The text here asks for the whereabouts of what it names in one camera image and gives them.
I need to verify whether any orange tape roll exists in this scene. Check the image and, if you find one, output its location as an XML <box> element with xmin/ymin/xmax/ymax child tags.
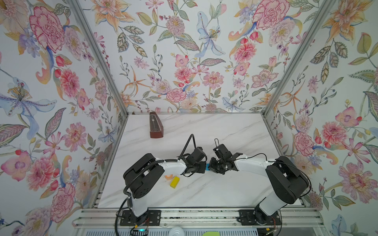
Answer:
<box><xmin>164</xmin><ymin>175</ymin><xmax>174</xmax><ymax>180</ymax></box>

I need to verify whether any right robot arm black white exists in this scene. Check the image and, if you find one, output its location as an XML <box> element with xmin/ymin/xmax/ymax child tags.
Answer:
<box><xmin>209</xmin><ymin>144</ymin><xmax>311</xmax><ymax>221</ymax></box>

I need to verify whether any brown wooden metronome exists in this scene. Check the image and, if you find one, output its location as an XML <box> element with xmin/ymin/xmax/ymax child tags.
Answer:
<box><xmin>149</xmin><ymin>112</ymin><xmax>163</xmax><ymax>139</ymax></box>

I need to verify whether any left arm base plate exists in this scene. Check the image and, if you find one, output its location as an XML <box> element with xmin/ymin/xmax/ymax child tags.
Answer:
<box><xmin>119</xmin><ymin>210</ymin><xmax>161</xmax><ymax>227</ymax></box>

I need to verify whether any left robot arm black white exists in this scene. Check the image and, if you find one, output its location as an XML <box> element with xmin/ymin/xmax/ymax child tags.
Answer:
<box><xmin>123</xmin><ymin>147</ymin><xmax>207</xmax><ymax>217</ymax></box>

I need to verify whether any aluminium front rail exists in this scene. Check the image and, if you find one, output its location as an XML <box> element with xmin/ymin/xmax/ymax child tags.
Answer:
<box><xmin>72</xmin><ymin>206</ymin><xmax>324</xmax><ymax>229</ymax></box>

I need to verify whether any white round object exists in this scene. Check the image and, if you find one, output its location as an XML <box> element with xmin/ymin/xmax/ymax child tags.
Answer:
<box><xmin>168</xmin><ymin>226</ymin><xmax>185</xmax><ymax>236</ymax></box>

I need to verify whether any green object at edge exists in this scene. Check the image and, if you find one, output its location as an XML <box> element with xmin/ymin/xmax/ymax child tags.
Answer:
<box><xmin>202</xmin><ymin>231</ymin><xmax>220</xmax><ymax>236</ymax></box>

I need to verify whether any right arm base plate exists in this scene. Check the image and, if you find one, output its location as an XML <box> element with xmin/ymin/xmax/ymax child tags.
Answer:
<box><xmin>237</xmin><ymin>209</ymin><xmax>282</xmax><ymax>226</ymax></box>

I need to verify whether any yellow block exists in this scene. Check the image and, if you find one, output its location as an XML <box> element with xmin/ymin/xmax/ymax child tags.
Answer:
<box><xmin>170</xmin><ymin>177</ymin><xmax>180</xmax><ymax>189</ymax></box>

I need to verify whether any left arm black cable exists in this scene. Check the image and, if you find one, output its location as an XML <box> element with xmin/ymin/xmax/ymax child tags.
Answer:
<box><xmin>177</xmin><ymin>134</ymin><xmax>198</xmax><ymax>161</ymax></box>

